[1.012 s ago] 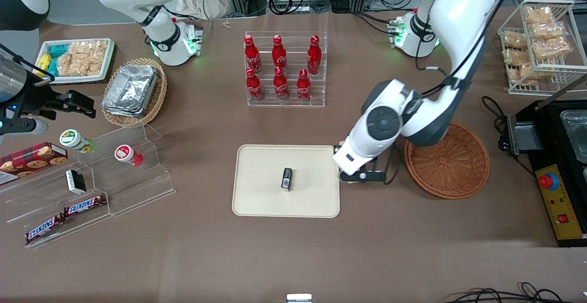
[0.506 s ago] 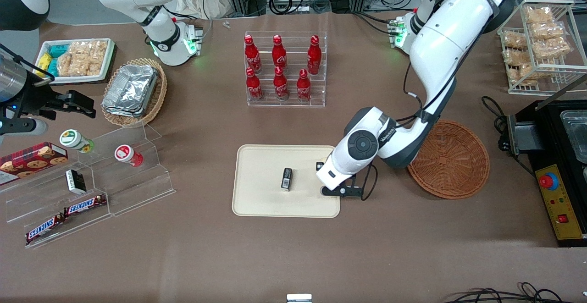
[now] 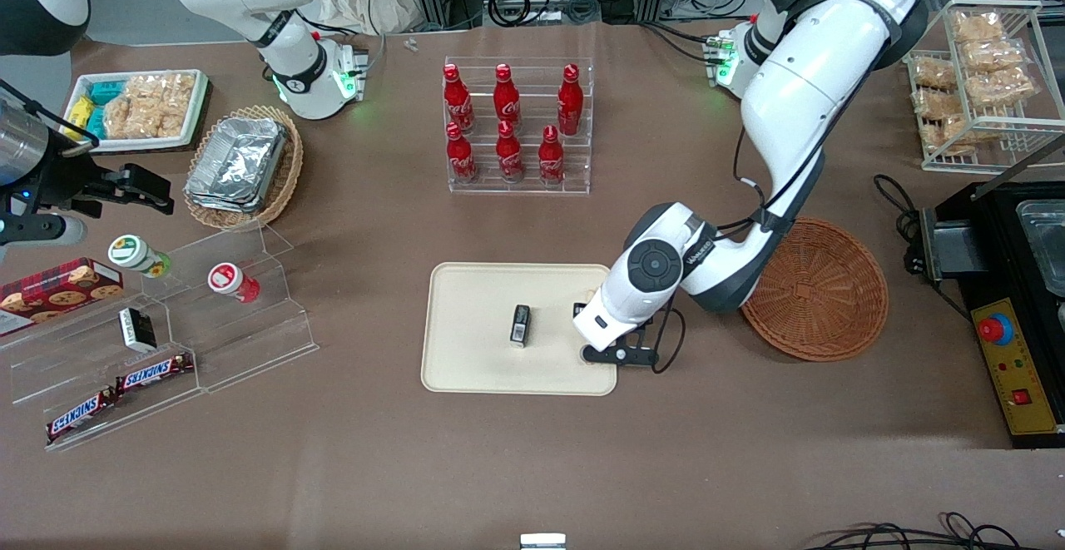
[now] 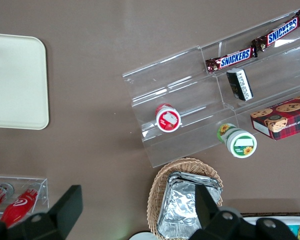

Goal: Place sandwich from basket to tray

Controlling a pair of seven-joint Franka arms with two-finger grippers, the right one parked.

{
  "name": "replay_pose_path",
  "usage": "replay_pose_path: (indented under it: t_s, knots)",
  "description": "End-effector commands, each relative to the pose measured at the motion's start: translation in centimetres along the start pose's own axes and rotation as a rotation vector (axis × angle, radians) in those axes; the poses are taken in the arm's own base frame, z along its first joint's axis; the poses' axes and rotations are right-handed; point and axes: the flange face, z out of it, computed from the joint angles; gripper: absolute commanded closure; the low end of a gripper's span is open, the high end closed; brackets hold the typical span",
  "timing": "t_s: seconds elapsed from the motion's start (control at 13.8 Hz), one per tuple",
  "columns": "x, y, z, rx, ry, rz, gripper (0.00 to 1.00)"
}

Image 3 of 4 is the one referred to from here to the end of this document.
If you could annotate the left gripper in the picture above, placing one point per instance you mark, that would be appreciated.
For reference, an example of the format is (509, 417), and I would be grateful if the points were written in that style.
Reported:
(579, 311)

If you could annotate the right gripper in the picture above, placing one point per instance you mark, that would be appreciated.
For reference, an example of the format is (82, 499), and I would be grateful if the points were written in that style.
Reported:
(68, 177)

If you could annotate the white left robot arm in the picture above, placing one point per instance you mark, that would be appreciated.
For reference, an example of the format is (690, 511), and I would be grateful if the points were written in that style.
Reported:
(799, 101)

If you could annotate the white rectangular snack tray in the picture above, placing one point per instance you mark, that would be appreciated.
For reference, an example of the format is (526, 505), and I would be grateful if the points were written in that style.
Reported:
(195, 121)

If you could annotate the cream rectangular tray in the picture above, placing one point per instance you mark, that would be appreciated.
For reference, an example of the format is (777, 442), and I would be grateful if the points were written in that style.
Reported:
(474, 342)

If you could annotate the oval tan wicker basket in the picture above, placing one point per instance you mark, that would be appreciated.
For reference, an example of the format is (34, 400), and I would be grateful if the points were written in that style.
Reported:
(287, 175)

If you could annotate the round brown wicker basket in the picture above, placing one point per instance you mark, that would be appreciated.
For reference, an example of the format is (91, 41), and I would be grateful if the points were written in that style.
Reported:
(824, 300)

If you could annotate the green lidded cup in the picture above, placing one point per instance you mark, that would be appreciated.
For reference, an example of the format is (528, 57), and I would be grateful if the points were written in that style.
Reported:
(137, 255)

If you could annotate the rice cracker snack bag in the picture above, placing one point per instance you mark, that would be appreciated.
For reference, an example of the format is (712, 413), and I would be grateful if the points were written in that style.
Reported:
(933, 73)
(170, 96)
(936, 103)
(978, 27)
(129, 117)
(1003, 86)
(992, 55)
(953, 132)

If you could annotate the teal snack packet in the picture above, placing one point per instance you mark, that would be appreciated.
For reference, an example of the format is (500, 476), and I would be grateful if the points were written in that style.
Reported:
(106, 91)
(96, 121)

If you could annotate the stacked aluminium foil trays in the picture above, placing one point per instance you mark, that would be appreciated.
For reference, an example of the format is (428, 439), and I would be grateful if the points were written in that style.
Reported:
(235, 163)

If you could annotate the yellow snack packet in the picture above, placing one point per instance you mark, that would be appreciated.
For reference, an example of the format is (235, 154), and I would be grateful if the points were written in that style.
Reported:
(78, 111)

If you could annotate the red lidded cup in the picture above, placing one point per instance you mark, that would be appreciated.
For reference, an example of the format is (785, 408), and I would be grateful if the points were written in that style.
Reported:
(233, 281)

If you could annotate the red cookie box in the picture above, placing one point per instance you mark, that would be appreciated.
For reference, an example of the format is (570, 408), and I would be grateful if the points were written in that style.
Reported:
(58, 292)

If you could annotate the black white small box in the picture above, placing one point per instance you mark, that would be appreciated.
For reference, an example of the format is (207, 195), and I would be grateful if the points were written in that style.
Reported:
(137, 329)

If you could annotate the clear acrylic bottle rack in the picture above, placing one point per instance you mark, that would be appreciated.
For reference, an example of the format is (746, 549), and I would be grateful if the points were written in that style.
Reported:
(574, 167)

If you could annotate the red cola bottle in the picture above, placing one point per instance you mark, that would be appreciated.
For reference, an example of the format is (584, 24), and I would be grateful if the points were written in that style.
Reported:
(506, 99)
(570, 101)
(460, 155)
(550, 156)
(457, 101)
(509, 153)

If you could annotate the snickers chocolate bar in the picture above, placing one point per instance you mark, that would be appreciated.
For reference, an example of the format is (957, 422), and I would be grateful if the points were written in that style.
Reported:
(154, 373)
(79, 415)

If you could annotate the clear acrylic step shelf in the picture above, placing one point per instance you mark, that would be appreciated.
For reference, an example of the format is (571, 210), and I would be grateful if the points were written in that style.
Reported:
(50, 367)
(266, 334)

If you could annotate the silver black device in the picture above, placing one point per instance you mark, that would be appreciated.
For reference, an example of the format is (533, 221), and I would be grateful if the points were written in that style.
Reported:
(542, 542)

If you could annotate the black grey power box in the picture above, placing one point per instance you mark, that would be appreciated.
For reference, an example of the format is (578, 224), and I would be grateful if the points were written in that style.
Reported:
(953, 252)

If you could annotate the black appliance with yellow panel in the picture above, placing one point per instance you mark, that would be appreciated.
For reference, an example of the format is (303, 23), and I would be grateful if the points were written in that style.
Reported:
(1011, 367)

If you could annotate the clear plastic container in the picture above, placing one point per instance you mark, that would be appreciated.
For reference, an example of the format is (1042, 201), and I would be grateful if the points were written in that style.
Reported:
(1044, 242)

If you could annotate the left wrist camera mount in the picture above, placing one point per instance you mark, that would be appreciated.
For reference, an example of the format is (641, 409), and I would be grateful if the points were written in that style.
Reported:
(624, 356)

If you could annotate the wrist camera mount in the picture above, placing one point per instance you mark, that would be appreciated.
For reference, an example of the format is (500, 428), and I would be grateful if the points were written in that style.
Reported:
(42, 230)
(624, 356)

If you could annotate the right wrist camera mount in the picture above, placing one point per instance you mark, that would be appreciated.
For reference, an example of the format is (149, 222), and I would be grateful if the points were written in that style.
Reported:
(42, 230)

